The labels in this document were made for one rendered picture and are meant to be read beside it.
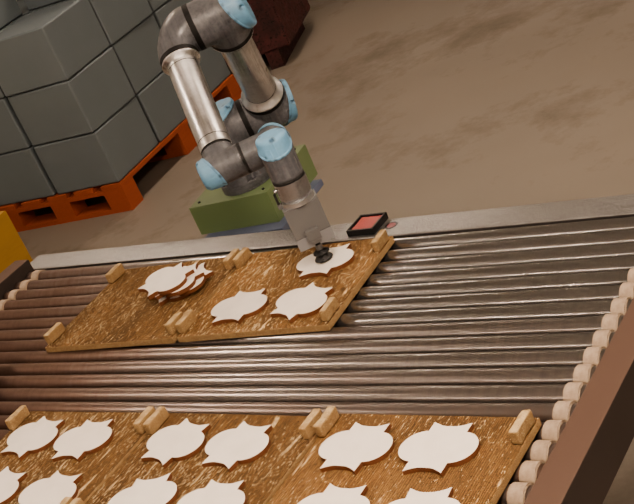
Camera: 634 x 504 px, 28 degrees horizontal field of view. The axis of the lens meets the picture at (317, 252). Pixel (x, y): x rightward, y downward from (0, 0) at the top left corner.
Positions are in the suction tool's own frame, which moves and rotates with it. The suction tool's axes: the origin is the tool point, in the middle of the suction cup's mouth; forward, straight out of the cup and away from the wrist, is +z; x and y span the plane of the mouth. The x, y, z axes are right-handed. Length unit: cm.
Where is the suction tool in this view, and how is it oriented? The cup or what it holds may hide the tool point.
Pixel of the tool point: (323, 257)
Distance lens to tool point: 283.1
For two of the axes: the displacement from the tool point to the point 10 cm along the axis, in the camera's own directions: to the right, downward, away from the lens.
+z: 3.7, 8.4, 4.0
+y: 9.1, -4.1, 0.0
